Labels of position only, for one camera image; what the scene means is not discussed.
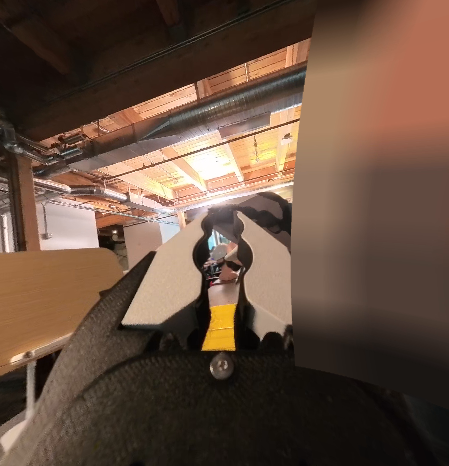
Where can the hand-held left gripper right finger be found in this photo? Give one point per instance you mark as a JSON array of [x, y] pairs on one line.
[[271, 284]]

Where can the wooden support post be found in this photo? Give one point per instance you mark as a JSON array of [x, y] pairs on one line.
[[26, 204]]

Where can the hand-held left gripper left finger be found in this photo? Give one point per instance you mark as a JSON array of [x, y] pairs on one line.
[[162, 287]]

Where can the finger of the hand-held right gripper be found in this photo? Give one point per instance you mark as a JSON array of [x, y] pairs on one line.
[[262, 202], [226, 232]]

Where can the hanging metal light fixture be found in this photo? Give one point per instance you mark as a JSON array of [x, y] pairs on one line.
[[246, 125]]

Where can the yellow plastic tray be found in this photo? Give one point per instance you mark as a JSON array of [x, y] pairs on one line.
[[219, 327]]

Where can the white hard hat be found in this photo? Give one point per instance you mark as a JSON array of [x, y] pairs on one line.
[[220, 251]]

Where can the wooden laptop stand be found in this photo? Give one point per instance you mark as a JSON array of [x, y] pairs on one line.
[[46, 291]]

